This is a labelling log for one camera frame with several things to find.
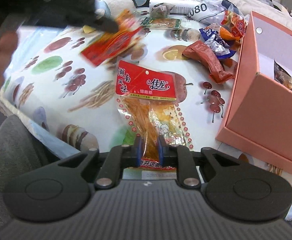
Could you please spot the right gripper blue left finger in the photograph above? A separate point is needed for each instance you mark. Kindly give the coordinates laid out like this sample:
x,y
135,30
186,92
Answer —
x,y
138,151

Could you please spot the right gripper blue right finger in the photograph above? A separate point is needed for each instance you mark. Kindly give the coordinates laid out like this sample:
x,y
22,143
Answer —
x,y
161,146

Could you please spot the red orange noodle snack packet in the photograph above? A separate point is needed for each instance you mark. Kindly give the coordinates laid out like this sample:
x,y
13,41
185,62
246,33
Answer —
x,y
149,103

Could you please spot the red yellow snack packet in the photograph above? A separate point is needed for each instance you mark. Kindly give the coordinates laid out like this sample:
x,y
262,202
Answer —
x,y
107,46

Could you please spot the grey black snack bag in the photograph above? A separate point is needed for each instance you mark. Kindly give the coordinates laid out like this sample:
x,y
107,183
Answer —
x,y
161,10

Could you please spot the fruit print tablecloth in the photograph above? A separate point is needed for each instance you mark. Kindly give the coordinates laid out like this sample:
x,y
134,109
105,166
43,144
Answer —
x,y
70,105

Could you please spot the white blue plush penguin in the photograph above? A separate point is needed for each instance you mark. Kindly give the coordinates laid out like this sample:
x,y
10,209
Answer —
x,y
111,9

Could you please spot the long red sausage packet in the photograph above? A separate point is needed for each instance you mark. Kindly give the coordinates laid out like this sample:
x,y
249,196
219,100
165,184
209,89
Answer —
x,y
200,52

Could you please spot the pink cardboard box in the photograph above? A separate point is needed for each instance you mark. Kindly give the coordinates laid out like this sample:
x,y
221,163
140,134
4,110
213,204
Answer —
x,y
258,120

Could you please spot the blue white snack packet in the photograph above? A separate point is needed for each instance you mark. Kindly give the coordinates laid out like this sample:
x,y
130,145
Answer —
x,y
215,37

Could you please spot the green bordered tofu snack packet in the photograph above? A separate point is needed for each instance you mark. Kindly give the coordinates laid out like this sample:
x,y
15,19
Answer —
x,y
160,23

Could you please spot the snack packet inside box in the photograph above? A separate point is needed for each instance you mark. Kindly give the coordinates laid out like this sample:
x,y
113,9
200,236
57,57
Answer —
x,y
282,77

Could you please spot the red orange small snack packets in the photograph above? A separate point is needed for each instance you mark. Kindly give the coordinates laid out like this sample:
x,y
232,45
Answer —
x,y
233,27

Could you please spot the white plastic bag 2080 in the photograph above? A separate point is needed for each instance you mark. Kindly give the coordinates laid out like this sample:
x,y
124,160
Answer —
x,y
212,11

